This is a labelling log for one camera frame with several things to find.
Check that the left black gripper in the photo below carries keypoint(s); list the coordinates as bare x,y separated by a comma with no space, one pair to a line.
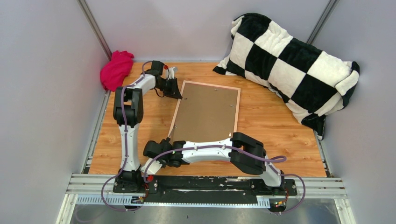
173,91

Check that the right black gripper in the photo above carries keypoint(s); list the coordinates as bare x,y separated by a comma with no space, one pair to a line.
164,141

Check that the pink picture frame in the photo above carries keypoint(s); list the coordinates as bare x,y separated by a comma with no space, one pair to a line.
206,112

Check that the yellow black screwdriver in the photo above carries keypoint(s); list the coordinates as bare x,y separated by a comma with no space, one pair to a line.
171,134

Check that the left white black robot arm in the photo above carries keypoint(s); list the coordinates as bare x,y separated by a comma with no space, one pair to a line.
128,113

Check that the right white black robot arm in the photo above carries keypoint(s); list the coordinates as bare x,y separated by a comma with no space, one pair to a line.
245,153

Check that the magenta cloth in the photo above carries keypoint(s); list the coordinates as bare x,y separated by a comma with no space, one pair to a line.
112,75

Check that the black white checkered pillow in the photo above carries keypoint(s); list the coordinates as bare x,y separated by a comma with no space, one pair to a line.
312,83

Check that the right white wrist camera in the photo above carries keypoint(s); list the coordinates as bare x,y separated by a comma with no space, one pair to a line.
151,167

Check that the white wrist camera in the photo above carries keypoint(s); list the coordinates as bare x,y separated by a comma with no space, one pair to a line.
171,73
151,167

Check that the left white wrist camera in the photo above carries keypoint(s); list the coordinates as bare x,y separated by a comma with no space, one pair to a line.
171,73

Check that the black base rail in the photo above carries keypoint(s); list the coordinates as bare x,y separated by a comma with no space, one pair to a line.
206,189

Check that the left aluminium corner post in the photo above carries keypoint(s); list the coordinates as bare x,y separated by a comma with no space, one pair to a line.
95,27

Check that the aluminium corner post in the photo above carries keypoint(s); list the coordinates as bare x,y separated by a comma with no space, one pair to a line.
95,27
331,5

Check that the right aluminium corner post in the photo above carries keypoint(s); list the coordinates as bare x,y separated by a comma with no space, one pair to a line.
331,5

